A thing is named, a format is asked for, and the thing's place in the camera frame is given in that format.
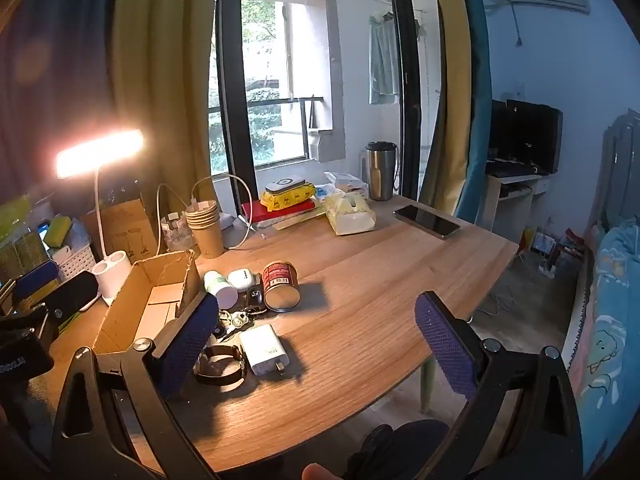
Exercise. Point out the pale yellow notebook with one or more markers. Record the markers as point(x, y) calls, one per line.
point(300, 220)

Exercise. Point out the brown lamp packaging box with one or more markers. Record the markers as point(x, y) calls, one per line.
point(125, 230)

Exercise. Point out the clear glass with stickers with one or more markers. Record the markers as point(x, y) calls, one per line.
point(175, 235)

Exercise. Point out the blue curtain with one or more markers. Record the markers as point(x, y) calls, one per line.
point(475, 110)
point(60, 60)

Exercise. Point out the red book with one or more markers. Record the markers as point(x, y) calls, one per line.
point(255, 212)

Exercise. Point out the black sliding door frame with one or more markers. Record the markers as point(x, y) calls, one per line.
point(235, 110)

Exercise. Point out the black monitor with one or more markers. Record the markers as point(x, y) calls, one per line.
point(530, 135)

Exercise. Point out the white computer desk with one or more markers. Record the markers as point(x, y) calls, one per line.
point(510, 195)

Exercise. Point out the yellow tissue packet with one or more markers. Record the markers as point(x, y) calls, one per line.
point(287, 202)

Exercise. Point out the cardboard box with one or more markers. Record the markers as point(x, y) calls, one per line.
point(125, 300)

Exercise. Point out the blue case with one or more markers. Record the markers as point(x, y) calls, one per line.
point(37, 280)

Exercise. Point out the white earbuds case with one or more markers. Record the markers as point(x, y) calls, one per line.
point(243, 278)

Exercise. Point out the steel tumbler with black lid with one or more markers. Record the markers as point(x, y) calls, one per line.
point(381, 175)

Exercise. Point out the white lamp base holder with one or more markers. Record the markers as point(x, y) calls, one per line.
point(112, 275)

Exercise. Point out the stack of brown paper cups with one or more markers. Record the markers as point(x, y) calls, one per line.
point(207, 240)

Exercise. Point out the grey headboard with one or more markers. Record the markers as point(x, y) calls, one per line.
point(622, 170)

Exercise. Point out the yellow curtain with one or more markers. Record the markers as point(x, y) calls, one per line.
point(445, 35)
point(165, 60)

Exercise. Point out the white green-label pill bottle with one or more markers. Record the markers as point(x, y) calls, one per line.
point(218, 286)

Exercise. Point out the cream tissue pack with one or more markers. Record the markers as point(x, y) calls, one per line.
point(350, 220)

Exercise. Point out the person's leg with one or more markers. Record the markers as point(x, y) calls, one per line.
point(400, 450)

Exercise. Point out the green table leg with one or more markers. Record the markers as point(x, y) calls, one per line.
point(427, 385)

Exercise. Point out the black smartphone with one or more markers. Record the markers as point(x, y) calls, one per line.
point(425, 220)

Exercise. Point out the white and black power bank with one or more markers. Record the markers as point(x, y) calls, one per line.
point(285, 184)

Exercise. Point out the person's right hand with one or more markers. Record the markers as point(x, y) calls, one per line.
point(320, 472)

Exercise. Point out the silver key bunch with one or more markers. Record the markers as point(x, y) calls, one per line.
point(235, 317)

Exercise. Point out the white plastic basket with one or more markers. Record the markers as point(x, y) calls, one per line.
point(75, 261)

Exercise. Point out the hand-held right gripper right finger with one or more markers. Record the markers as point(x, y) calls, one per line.
point(442, 345)

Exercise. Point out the white wall box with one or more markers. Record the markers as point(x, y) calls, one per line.
point(325, 145)

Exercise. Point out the green printed box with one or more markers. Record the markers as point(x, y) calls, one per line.
point(22, 255)

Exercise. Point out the blue printed blanket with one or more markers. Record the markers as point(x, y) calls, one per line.
point(610, 310)

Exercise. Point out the white paper box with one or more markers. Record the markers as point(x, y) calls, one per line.
point(345, 180)

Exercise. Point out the black speaker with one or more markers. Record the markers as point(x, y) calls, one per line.
point(75, 292)

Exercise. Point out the green pouch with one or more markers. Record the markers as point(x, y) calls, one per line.
point(59, 232)

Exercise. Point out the black car key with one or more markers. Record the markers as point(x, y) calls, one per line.
point(256, 295)

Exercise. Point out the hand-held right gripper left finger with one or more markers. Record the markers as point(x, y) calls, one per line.
point(192, 340)

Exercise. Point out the hanging pale green clothes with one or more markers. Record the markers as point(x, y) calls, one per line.
point(382, 60)

